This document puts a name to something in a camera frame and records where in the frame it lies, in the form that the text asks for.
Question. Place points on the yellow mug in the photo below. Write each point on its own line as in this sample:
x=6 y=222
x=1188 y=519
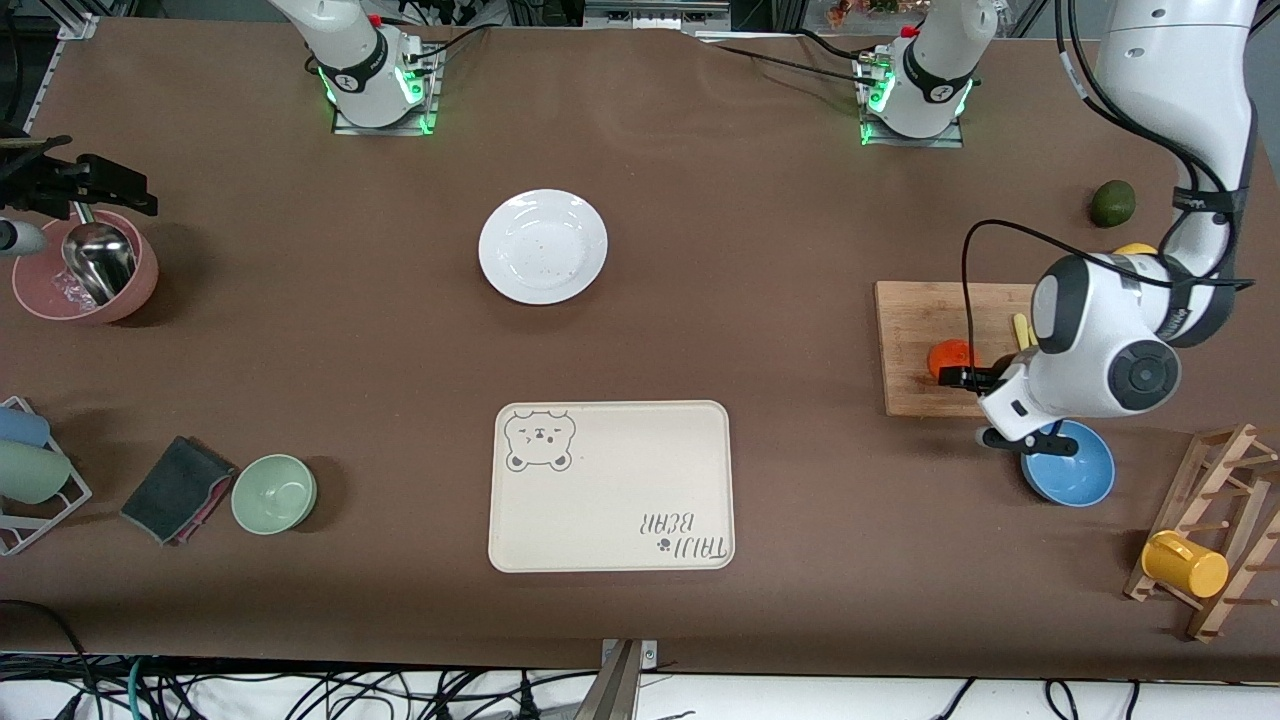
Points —
x=1185 y=565

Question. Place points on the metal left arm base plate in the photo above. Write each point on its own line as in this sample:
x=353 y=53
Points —
x=945 y=140

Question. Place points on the yellow lemon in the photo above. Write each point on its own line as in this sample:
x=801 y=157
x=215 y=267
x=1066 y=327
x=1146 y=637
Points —
x=1135 y=249

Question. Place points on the pink cloth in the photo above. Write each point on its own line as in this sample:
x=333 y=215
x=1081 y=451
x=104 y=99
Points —
x=215 y=505

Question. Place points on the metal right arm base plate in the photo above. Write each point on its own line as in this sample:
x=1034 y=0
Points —
x=345 y=127

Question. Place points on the metal scoop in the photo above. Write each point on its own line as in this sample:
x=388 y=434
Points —
x=100 y=262

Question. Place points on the wooden mug rack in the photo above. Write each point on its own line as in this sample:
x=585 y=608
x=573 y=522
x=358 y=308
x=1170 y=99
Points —
x=1235 y=530

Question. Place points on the wooden cutting board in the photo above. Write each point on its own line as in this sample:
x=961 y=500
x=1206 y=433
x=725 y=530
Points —
x=920 y=320

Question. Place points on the pink bowl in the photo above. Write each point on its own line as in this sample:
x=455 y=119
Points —
x=40 y=290

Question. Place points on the green avocado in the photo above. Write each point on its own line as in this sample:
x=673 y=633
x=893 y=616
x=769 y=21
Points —
x=1112 y=203

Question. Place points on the orange mandarin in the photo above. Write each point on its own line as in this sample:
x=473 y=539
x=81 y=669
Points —
x=950 y=355

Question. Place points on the dark grey cloth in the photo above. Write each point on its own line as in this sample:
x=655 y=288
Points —
x=170 y=485

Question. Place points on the white round plate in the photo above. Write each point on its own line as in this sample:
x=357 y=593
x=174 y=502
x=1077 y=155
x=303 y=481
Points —
x=543 y=247

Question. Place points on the cream tray with bear print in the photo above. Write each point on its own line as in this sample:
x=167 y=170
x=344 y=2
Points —
x=610 y=490

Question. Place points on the pale blue cup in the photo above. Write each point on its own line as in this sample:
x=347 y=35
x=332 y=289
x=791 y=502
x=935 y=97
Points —
x=20 y=427

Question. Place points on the pale green bowl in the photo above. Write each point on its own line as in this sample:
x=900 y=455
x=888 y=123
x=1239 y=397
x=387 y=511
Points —
x=273 y=494

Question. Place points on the blue bowl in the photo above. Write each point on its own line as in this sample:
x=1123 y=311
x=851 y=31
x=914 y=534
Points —
x=1075 y=480

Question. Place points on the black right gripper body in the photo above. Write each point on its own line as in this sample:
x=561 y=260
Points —
x=62 y=183

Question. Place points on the yellow plastic knife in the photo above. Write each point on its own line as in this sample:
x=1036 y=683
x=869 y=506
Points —
x=1021 y=330

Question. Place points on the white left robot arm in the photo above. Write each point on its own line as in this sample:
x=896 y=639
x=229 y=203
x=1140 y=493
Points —
x=1170 y=100

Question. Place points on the pale green cup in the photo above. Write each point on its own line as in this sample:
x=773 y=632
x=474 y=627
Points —
x=30 y=472

